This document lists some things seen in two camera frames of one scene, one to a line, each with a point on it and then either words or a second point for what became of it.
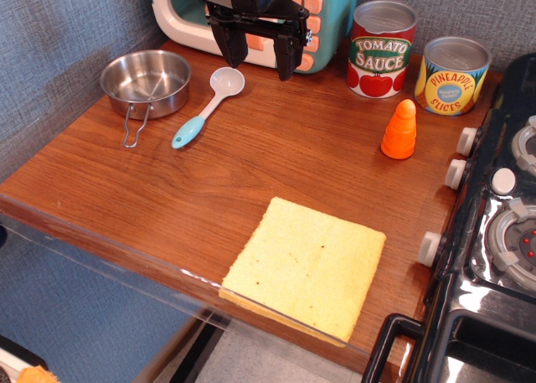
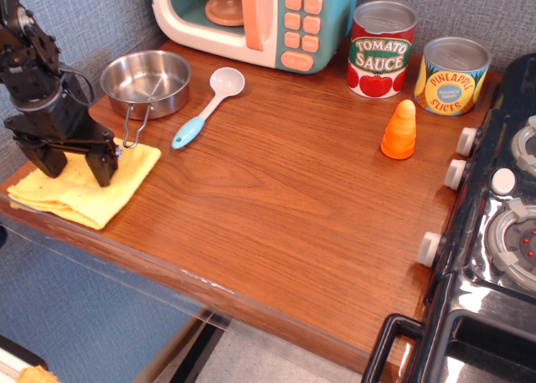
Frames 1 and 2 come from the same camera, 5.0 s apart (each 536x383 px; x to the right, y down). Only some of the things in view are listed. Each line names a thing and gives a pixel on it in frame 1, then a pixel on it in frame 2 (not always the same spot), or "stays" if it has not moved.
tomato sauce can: x=380 y=48 stays
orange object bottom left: x=36 y=375 stays
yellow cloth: x=311 y=268 to x=74 y=193
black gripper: x=249 y=7 to x=60 y=118
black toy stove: x=480 y=318 stays
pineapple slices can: x=452 y=76 stays
